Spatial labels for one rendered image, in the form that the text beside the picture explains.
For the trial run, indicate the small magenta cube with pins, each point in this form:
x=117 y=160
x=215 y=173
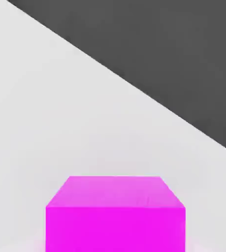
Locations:
x=115 y=226

